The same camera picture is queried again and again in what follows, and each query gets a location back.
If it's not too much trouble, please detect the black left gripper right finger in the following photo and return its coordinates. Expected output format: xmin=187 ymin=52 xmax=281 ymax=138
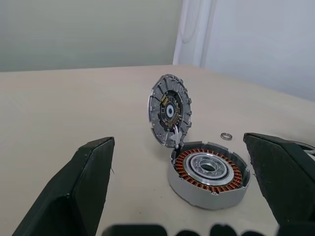
xmin=243 ymin=132 xmax=315 ymax=236

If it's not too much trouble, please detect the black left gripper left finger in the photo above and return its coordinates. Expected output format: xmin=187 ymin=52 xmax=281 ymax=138
xmin=12 ymin=136 xmax=115 ymax=236

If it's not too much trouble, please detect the grey motor base with copper windings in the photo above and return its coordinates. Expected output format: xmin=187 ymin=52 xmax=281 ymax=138
xmin=168 ymin=141 xmax=251 ymax=210

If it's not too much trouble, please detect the grey motor cover with circuit board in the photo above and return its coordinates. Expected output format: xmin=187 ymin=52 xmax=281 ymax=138
xmin=147 ymin=73 xmax=193 ymax=148

